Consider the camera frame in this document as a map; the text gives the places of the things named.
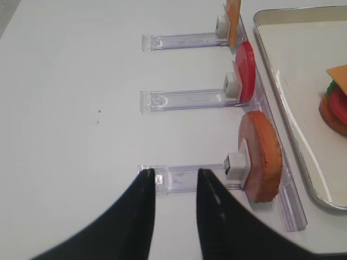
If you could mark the white tomato pusher block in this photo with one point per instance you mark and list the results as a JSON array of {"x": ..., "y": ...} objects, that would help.
[{"x": 232, "y": 87}]

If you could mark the standing bottom bun slice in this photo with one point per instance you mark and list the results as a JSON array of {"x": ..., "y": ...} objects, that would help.
[{"x": 263, "y": 181}]

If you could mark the clear cheese holder track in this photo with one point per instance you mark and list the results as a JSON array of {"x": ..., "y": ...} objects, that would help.
[{"x": 169, "y": 42}]

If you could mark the bottom bun on tray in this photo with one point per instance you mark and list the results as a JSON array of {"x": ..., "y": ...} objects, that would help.
[{"x": 329, "y": 118}]

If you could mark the standing tomato slice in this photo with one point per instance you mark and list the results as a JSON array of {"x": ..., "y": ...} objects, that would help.
[{"x": 245, "y": 68}]

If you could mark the cheese slice on burger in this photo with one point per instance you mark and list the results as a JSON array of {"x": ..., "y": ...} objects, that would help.
[{"x": 339, "y": 75}]

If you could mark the white bun pusher block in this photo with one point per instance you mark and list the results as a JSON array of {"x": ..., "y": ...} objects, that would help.
[{"x": 237, "y": 166}]

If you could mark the silver metal tray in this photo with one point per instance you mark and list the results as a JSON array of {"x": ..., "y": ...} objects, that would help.
[{"x": 298, "y": 46}]

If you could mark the lettuce leaf on burger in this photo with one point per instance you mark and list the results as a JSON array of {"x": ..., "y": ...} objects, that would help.
[{"x": 331, "y": 88}]

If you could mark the clear bun holder track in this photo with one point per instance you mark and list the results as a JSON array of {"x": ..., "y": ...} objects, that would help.
[{"x": 183, "y": 179}]

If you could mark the clear tomato holder track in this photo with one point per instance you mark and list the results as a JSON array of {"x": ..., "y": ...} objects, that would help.
[{"x": 153, "y": 101}]

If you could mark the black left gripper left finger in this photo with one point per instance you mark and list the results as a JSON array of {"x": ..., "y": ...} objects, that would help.
[{"x": 124, "y": 231}]

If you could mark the white cheese pusher block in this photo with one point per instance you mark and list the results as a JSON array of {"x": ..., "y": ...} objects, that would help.
[{"x": 222, "y": 28}]

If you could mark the standing cheese slice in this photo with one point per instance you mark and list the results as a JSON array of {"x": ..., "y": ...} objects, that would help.
[{"x": 233, "y": 14}]

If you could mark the tomato slice on burger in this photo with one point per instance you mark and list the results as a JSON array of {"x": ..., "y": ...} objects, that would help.
[{"x": 337, "y": 102}]

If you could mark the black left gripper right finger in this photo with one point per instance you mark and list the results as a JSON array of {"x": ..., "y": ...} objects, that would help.
[{"x": 227, "y": 230}]

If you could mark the clear left rack rail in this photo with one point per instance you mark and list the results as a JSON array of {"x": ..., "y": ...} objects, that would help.
[{"x": 254, "y": 97}]

